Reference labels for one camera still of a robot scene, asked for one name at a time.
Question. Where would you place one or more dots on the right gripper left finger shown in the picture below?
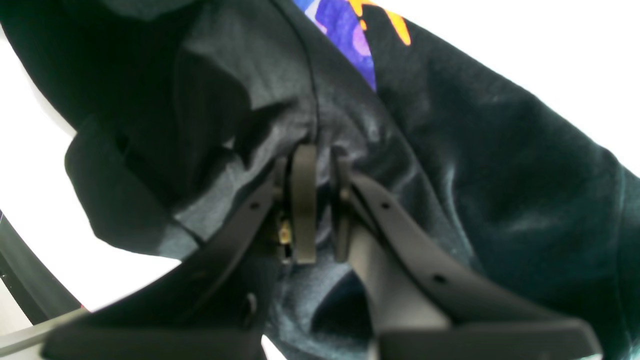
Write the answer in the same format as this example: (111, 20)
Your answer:
(213, 306)

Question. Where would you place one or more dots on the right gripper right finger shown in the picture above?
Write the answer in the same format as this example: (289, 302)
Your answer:
(425, 305)

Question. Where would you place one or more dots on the black T-shirt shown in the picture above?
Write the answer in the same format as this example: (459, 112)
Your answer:
(181, 107)

